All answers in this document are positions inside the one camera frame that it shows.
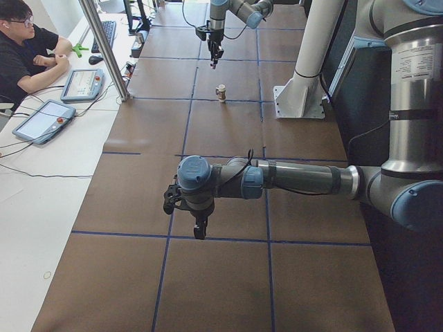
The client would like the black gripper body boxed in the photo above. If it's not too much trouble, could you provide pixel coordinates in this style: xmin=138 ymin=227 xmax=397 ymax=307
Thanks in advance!
xmin=208 ymin=30 xmax=224 ymax=50
xmin=190 ymin=203 xmax=215 ymax=227

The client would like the white brass PPR valve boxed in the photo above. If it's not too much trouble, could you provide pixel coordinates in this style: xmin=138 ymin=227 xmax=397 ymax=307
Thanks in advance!
xmin=215 ymin=84 xmax=226 ymax=103

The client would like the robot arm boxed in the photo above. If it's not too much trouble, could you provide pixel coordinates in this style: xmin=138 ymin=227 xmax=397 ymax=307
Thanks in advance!
xmin=207 ymin=0 xmax=273 ymax=69
xmin=163 ymin=1 xmax=442 ymax=239

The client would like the metal cylinder weight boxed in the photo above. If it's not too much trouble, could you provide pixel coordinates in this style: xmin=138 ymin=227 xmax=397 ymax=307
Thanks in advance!
xmin=135 ymin=30 xmax=146 ymax=44

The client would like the brown paper table cover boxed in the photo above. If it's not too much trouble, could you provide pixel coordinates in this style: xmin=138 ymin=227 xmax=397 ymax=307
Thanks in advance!
xmin=33 ymin=2 xmax=394 ymax=331

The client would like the black keyboard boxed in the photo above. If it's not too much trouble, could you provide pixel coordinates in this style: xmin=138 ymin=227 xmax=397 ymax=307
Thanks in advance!
xmin=90 ymin=20 xmax=118 ymax=54

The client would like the black computer mouse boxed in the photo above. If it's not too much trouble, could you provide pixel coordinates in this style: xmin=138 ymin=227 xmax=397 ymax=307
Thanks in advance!
xmin=88 ymin=55 xmax=103 ymax=66

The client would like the green plastic part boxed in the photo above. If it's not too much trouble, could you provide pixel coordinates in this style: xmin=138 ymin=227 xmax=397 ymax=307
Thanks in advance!
xmin=72 ymin=43 xmax=89 ymax=58

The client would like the far blue teach pendant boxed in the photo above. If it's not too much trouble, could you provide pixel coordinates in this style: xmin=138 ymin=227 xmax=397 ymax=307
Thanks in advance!
xmin=60 ymin=68 xmax=104 ymax=103

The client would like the blue teach pendant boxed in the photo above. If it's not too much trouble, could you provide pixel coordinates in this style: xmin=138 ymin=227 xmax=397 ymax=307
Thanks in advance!
xmin=60 ymin=68 xmax=104 ymax=103
xmin=12 ymin=100 xmax=76 ymax=145

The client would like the near blue teach pendant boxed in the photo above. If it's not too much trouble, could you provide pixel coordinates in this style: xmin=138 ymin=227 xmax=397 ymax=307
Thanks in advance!
xmin=12 ymin=100 xmax=76 ymax=145

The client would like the seated person black shirt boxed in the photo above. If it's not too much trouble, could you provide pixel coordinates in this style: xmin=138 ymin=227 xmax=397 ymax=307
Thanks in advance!
xmin=1 ymin=1 xmax=73 ymax=107

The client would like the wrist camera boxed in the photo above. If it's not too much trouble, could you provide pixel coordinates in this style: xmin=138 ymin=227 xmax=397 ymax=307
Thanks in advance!
xmin=163 ymin=184 xmax=182 ymax=215
xmin=195 ymin=26 xmax=211 ymax=42

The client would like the white pedestal column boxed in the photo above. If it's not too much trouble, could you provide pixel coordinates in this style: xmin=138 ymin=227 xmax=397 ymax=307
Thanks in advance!
xmin=273 ymin=0 xmax=344 ymax=119

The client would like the aluminium frame post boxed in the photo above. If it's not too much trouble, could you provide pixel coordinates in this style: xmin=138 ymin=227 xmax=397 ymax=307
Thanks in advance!
xmin=78 ymin=0 xmax=129 ymax=102

